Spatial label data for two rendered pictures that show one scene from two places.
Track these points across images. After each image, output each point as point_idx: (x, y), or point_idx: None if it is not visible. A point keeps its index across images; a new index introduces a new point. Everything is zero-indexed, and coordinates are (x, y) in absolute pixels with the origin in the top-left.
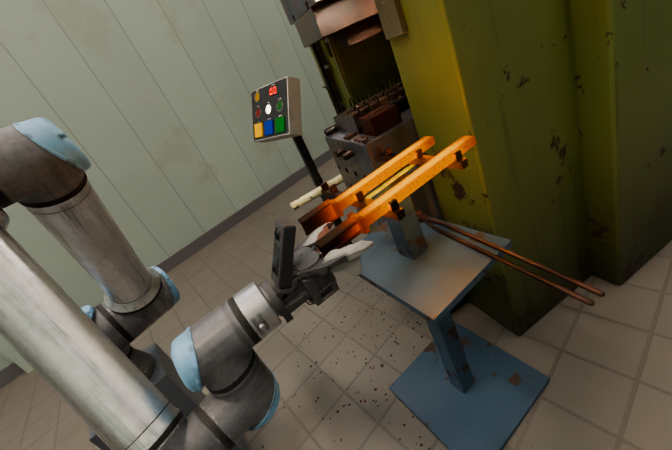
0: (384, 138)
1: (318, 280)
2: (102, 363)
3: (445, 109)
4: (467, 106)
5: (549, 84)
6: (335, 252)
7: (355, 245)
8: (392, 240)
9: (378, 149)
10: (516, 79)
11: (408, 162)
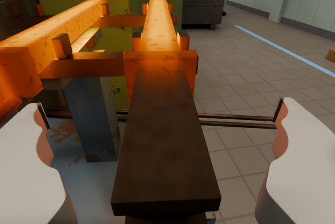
0: (0, 9)
1: None
2: None
3: None
4: None
5: None
6: (303, 176)
7: (304, 114)
8: (59, 150)
9: (14, 7)
10: None
11: (97, 18)
